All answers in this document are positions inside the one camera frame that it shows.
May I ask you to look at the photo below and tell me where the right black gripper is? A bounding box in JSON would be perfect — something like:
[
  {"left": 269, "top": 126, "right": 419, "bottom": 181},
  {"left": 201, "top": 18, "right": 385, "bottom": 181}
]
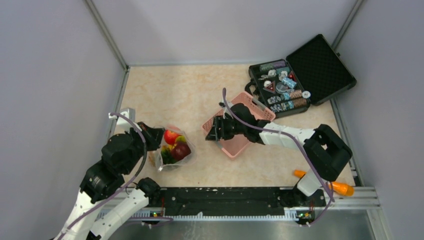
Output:
[{"left": 206, "top": 115, "right": 247, "bottom": 142}]

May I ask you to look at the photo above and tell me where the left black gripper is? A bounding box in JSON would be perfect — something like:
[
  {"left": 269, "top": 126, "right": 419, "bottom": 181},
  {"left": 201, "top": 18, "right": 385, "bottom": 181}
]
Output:
[{"left": 122, "top": 120, "right": 167, "bottom": 174}]

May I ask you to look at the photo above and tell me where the pink plastic basket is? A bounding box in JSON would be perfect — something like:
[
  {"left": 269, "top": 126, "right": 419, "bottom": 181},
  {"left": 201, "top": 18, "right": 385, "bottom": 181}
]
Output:
[{"left": 201, "top": 91, "right": 276, "bottom": 159}]

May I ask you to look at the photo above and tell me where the yellow banana bunch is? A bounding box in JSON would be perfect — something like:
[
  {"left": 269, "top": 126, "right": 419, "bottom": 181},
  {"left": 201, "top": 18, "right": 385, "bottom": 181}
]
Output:
[{"left": 174, "top": 135, "right": 187, "bottom": 144}]

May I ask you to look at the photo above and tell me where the clear zip top bag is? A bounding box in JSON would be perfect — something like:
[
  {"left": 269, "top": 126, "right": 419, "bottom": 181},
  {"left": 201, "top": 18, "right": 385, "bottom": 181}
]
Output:
[{"left": 150, "top": 125, "right": 197, "bottom": 172}]

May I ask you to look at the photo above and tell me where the orange toy pineapple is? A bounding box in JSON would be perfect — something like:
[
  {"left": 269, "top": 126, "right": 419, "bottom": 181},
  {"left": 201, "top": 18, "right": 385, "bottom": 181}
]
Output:
[{"left": 160, "top": 145, "right": 178, "bottom": 165}]

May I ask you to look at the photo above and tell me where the red apple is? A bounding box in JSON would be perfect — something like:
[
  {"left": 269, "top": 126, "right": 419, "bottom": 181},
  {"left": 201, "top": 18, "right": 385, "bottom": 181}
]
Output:
[{"left": 163, "top": 129, "right": 181, "bottom": 145}]

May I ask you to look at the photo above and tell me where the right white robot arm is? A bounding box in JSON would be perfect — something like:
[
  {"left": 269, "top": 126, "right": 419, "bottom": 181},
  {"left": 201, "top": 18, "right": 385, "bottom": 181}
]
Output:
[{"left": 205, "top": 103, "right": 353, "bottom": 206}]

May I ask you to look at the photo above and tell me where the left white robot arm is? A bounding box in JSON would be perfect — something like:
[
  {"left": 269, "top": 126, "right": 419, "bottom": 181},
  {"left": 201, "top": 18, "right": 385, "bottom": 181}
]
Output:
[{"left": 55, "top": 122, "right": 165, "bottom": 240}]

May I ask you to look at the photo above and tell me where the black poker chip case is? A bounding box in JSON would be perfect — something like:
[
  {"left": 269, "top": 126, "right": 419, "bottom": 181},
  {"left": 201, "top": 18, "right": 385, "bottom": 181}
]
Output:
[{"left": 244, "top": 34, "right": 357, "bottom": 118}]

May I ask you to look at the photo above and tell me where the orange carrot toy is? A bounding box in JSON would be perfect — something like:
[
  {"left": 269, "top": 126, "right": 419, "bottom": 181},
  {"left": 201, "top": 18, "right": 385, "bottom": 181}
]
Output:
[{"left": 293, "top": 169, "right": 355, "bottom": 197}]

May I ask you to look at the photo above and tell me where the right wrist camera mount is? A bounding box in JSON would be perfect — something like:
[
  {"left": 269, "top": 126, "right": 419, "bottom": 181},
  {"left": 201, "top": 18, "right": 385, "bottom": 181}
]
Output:
[{"left": 218, "top": 101, "right": 234, "bottom": 118}]

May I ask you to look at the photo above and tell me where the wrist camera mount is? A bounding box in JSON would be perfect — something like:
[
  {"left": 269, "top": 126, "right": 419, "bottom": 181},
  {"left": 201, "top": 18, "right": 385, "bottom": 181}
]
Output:
[
  {"left": 108, "top": 107, "right": 136, "bottom": 132},
  {"left": 218, "top": 101, "right": 234, "bottom": 118}
]

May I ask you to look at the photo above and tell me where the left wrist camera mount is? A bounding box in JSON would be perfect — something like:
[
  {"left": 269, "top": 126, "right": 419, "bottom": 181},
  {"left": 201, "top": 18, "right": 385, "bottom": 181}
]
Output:
[{"left": 108, "top": 107, "right": 136, "bottom": 132}]

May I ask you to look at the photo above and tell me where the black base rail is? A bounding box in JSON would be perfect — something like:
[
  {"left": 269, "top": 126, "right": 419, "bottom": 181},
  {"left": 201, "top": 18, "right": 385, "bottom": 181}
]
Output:
[{"left": 148, "top": 187, "right": 328, "bottom": 225}]

